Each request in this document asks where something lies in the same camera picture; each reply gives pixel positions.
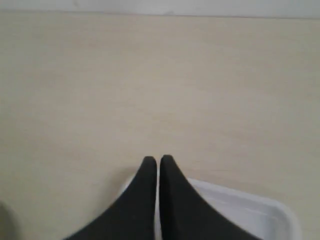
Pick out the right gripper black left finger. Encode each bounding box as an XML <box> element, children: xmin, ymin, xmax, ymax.
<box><xmin>67</xmin><ymin>156</ymin><xmax>157</xmax><ymax>240</ymax></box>

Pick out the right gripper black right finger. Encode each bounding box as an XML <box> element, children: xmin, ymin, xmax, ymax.
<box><xmin>159</xmin><ymin>155</ymin><xmax>256</xmax><ymax>240</ymax></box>

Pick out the white rectangular tray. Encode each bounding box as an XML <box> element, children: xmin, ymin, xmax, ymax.
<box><xmin>119</xmin><ymin>173</ymin><xmax>300</xmax><ymax>240</ymax></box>

